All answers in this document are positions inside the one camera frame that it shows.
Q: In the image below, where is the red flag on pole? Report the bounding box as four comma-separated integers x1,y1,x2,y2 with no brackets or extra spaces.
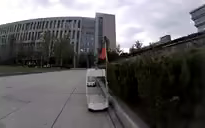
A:
98,35,110,71

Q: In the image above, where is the row of trees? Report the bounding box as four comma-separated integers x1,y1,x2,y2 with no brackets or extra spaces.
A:
0,29,95,69

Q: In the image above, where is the grey concrete kerb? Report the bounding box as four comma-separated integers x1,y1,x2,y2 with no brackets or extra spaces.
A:
95,78,151,128

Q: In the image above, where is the large curved grey building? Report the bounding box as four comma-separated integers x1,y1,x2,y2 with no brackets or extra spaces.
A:
0,12,118,68

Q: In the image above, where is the dark green hedge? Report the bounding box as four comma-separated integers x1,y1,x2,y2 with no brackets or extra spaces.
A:
106,45,205,128

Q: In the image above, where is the grey concrete slab pavement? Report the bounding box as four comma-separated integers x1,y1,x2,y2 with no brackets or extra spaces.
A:
0,68,124,128

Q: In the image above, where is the long low building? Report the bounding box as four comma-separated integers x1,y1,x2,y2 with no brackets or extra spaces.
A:
129,28,205,56

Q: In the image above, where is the grass strip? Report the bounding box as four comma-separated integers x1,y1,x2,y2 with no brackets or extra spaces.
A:
0,65,68,78

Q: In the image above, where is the tall grey building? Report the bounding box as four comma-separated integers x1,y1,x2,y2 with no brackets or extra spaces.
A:
189,0,205,33

